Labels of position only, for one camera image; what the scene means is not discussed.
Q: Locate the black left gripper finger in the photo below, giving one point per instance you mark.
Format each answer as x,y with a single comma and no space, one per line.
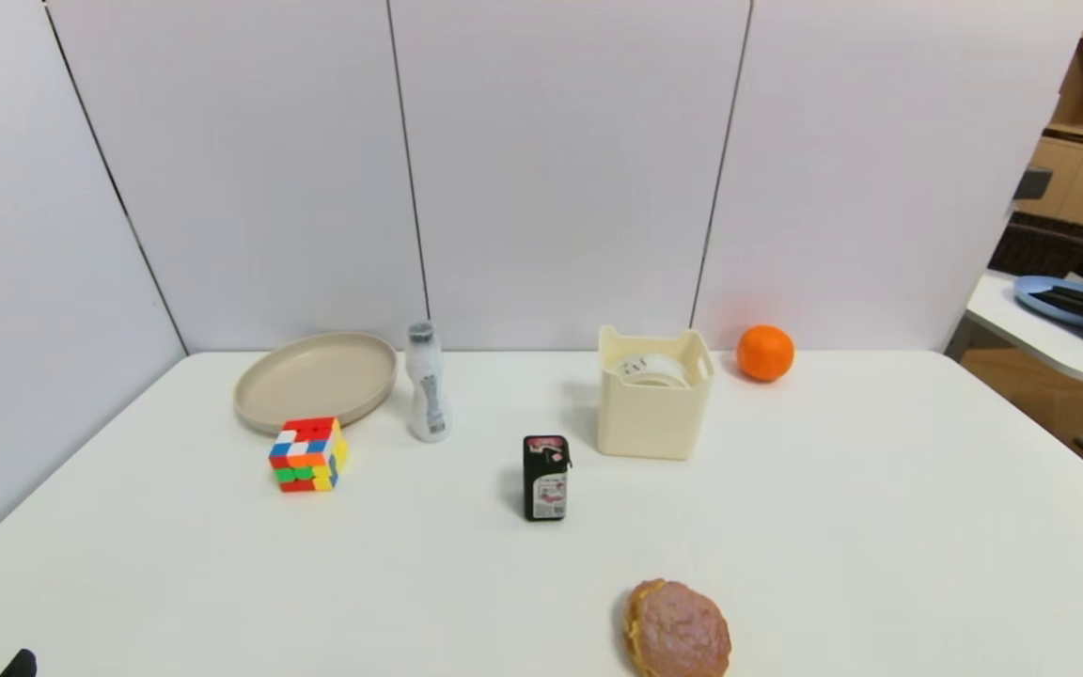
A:
21,667

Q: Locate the white plastic spool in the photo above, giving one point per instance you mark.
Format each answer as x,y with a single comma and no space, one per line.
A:
654,369

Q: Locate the cream plastic storage box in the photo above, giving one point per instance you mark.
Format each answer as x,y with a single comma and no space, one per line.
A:
650,423

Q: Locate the multicolour puzzle cube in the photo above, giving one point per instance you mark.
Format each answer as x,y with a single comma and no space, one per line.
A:
306,456

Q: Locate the beige round plate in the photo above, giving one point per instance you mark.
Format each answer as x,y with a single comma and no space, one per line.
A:
316,378

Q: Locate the white drink bottle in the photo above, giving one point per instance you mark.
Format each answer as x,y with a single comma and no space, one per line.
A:
429,395

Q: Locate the black small carton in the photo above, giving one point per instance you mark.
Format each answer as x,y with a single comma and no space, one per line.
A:
545,480

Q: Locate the brown bread bun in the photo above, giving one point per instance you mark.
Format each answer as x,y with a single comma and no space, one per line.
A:
678,632

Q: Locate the orange fruit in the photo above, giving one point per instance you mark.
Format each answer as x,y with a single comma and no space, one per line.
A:
765,353

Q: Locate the blue plate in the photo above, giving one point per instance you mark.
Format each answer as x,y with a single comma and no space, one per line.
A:
1035,296

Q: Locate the white side table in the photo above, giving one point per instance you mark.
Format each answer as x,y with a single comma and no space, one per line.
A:
1059,343

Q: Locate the black woven basket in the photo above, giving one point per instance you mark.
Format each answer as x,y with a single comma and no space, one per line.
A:
1044,246

